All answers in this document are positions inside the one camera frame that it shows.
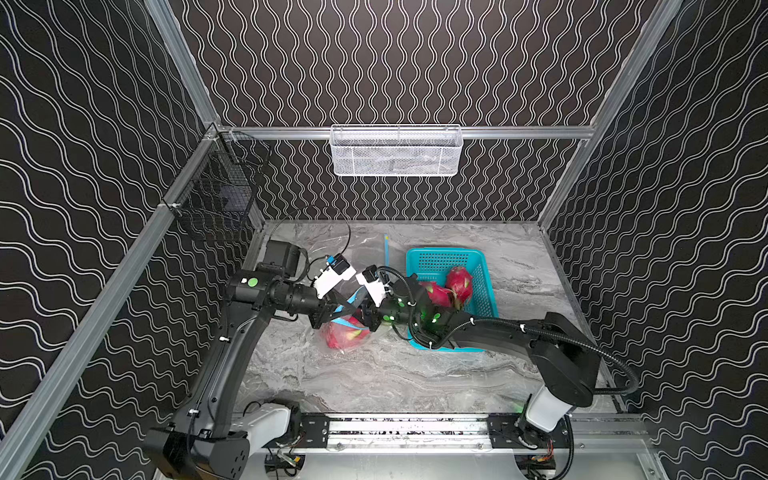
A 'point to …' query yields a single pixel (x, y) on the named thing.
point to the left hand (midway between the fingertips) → (355, 309)
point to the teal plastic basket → (435, 264)
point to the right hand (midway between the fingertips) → (346, 302)
